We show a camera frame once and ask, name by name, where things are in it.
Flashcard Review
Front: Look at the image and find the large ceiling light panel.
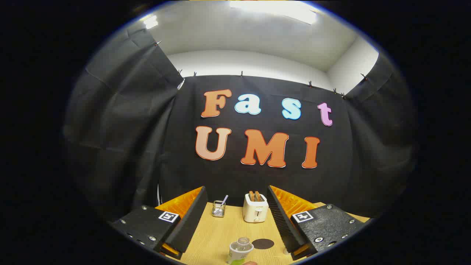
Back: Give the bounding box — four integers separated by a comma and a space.
230, 0, 319, 24

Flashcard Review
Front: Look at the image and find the white green juice bottle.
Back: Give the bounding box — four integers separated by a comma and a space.
226, 237, 254, 265

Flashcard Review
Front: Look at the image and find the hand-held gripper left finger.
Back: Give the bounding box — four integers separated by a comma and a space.
110, 186, 209, 260

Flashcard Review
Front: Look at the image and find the white toaster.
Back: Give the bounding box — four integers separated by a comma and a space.
242, 193, 269, 223

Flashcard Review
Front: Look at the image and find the dark brown round coaster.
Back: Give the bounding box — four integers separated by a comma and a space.
252, 238, 275, 250

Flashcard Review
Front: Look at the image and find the wooden table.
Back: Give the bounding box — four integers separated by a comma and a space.
166, 202, 370, 265

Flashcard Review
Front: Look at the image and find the small wire mesh holder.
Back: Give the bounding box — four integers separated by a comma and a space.
212, 200, 226, 218

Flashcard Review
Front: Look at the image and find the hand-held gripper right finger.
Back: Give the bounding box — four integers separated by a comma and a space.
266, 185, 370, 261

